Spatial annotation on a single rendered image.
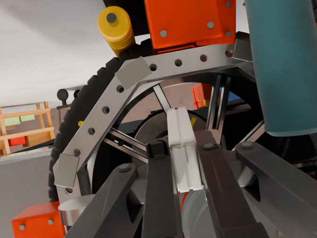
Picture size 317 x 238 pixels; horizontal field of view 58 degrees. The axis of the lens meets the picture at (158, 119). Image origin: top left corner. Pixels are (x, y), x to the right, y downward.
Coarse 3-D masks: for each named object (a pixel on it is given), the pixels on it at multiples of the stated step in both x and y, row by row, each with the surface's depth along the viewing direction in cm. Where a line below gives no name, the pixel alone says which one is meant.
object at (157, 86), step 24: (216, 72) 58; (240, 72) 58; (144, 96) 76; (216, 96) 60; (240, 96) 80; (120, 120) 75; (144, 144) 61; (288, 144) 71; (312, 144) 59; (96, 168) 62; (312, 168) 62; (96, 192) 62
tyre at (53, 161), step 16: (240, 32) 58; (128, 48) 59; (144, 48) 57; (112, 64) 57; (176, 64) 58; (96, 80) 57; (80, 96) 57; (96, 96) 57; (80, 112) 57; (64, 128) 58; (64, 144) 58
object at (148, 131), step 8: (152, 120) 103; (160, 120) 103; (200, 120) 103; (144, 128) 103; (152, 128) 103; (160, 128) 103; (192, 128) 103; (200, 128) 103; (136, 136) 103; (144, 136) 103; (152, 136) 103; (160, 136) 103; (144, 152) 103; (136, 160) 103
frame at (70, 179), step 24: (192, 48) 49; (216, 48) 49; (240, 48) 49; (120, 72) 49; (144, 72) 49; (168, 72) 49; (192, 72) 50; (120, 96) 49; (96, 120) 49; (72, 144) 49; (96, 144) 50; (72, 168) 49; (72, 192) 50
